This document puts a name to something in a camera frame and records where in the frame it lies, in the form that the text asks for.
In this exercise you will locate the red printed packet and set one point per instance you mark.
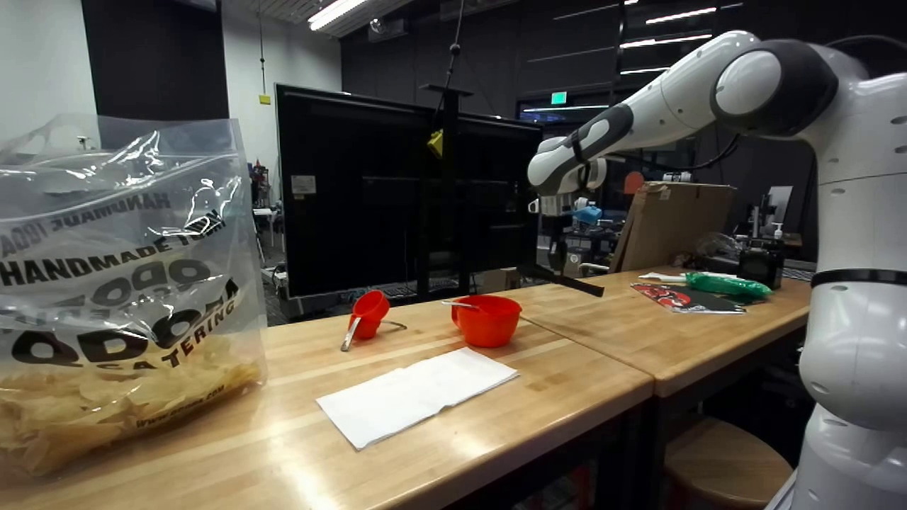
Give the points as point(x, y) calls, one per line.
point(685, 302)

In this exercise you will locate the small red measuring cup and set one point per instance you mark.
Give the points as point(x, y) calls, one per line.
point(366, 318)

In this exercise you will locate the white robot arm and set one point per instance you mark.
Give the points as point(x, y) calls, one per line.
point(854, 359)

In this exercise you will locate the orange measuring cup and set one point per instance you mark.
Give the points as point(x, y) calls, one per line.
point(485, 321)

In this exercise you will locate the brown cardboard board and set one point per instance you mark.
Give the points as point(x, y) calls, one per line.
point(668, 220)

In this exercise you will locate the white paper napkin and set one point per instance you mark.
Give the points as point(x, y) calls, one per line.
point(413, 396)

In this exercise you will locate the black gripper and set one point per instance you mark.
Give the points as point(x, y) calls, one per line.
point(558, 254)

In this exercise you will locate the round wooden stool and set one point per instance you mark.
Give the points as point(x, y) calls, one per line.
point(719, 465)

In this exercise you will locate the green plastic bag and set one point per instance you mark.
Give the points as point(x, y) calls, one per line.
point(726, 288)

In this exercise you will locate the black metal tongs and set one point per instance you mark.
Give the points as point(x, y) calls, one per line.
point(535, 270)

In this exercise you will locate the clear plastic chip bag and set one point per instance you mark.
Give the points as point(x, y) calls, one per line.
point(130, 281)

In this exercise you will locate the black camera device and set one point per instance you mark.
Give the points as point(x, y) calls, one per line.
point(760, 262)

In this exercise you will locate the black monitor screen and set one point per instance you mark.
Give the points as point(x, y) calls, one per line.
point(386, 192)

